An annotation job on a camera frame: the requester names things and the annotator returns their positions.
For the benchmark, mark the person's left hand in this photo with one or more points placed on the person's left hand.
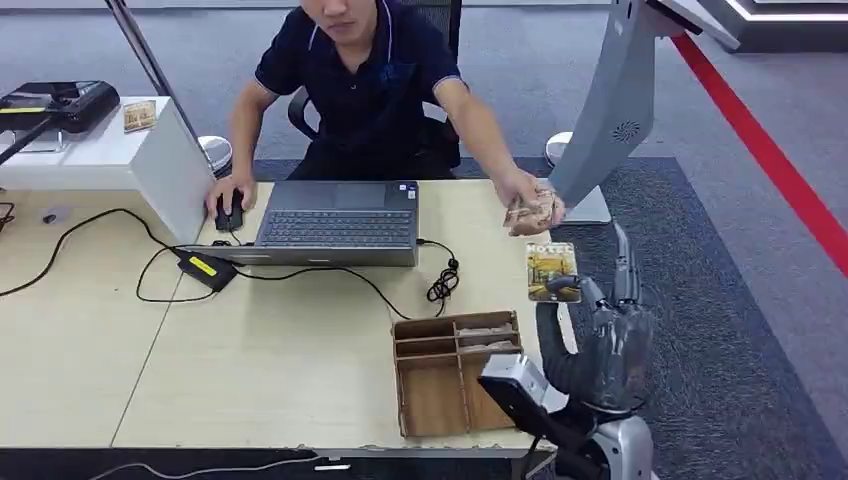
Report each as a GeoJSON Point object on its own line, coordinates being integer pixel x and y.
{"type": "Point", "coordinates": [530, 185]}

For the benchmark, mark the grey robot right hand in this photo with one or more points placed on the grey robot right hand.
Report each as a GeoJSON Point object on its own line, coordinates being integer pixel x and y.
{"type": "Point", "coordinates": [613, 358]}

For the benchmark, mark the person's right hand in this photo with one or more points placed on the person's right hand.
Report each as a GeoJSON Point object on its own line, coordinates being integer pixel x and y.
{"type": "Point", "coordinates": [232, 185]}

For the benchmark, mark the brown card stack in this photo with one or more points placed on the brown card stack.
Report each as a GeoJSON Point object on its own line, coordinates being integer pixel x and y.
{"type": "Point", "coordinates": [530, 220]}

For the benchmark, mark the black computer mouse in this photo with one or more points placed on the black computer mouse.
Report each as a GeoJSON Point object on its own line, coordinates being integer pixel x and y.
{"type": "Point", "coordinates": [230, 220]}

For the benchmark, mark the yellow illustrated card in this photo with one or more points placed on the yellow illustrated card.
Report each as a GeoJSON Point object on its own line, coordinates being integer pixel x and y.
{"type": "Point", "coordinates": [550, 268]}

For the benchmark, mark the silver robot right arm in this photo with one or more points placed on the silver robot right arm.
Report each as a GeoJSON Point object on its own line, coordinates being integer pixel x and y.
{"type": "Point", "coordinates": [629, 447]}

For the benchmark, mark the round white stand base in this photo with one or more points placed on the round white stand base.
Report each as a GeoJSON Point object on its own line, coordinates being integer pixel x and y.
{"type": "Point", "coordinates": [556, 149]}
{"type": "Point", "coordinates": [217, 151]}

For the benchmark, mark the white box partition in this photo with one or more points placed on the white box partition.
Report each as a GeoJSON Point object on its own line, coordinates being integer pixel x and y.
{"type": "Point", "coordinates": [166, 172]}

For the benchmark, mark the black power adapter yellow label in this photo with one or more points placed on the black power adapter yellow label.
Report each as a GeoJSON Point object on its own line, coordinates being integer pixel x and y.
{"type": "Point", "coordinates": [205, 268]}

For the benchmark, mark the dark grey carpet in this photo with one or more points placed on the dark grey carpet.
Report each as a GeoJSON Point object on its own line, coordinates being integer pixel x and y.
{"type": "Point", "coordinates": [715, 371]}

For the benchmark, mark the grey kiosk stand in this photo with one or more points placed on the grey kiosk stand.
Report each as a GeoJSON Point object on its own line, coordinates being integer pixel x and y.
{"type": "Point", "coordinates": [609, 112]}

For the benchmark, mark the grey laptop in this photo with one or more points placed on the grey laptop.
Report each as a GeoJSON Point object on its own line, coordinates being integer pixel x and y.
{"type": "Point", "coordinates": [338, 228]}

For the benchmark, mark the dark slanted pole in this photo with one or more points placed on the dark slanted pole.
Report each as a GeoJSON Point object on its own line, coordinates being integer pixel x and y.
{"type": "Point", "coordinates": [149, 63]}

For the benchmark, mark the person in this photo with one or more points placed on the person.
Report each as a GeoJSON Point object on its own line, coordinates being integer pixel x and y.
{"type": "Point", "coordinates": [364, 86]}

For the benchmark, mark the black desktop device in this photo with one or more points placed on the black desktop device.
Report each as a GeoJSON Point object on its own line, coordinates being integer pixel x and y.
{"type": "Point", "coordinates": [79, 102]}

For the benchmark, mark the wooden card box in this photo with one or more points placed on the wooden card box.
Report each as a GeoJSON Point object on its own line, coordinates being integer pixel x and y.
{"type": "Point", "coordinates": [430, 397]}

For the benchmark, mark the clear acrylic stand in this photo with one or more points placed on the clear acrylic stand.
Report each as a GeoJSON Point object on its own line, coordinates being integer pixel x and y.
{"type": "Point", "coordinates": [40, 142]}

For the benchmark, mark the red floor tape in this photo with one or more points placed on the red floor tape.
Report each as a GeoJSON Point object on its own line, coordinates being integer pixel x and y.
{"type": "Point", "coordinates": [762, 149]}

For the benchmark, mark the black front panel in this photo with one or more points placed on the black front panel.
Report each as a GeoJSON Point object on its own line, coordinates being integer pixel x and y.
{"type": "Point", "coordinates": [166, 467]}

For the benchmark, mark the lit display platform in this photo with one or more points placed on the lit display platform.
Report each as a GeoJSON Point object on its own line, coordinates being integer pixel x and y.
{"type": "Point", "coordinates": [782, 26]}

